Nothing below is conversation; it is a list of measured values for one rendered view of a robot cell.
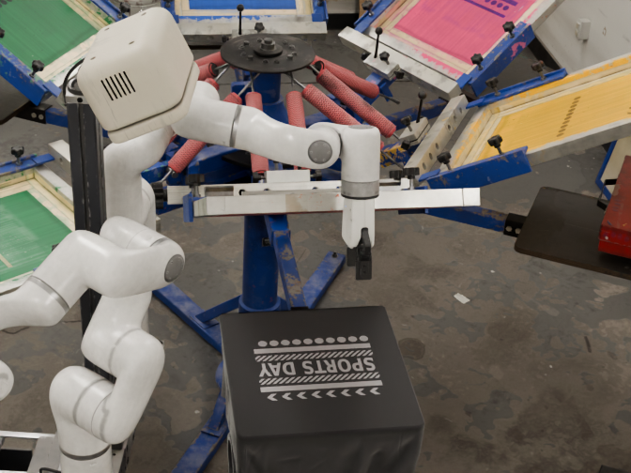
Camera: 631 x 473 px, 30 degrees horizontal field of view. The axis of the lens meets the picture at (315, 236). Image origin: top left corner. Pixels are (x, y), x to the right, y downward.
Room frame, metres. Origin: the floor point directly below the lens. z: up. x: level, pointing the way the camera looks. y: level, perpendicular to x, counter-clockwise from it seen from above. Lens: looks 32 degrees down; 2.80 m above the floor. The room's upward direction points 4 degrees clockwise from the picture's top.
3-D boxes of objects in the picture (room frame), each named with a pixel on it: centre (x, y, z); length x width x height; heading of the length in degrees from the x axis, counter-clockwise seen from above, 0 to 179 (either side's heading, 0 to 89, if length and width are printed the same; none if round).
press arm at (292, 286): (2.80, 0.07, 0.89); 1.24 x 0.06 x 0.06; 11
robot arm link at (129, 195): (2.08, 0.37, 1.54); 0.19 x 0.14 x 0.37; 176
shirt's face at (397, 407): (2.31, -0.02, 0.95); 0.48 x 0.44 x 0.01; 11
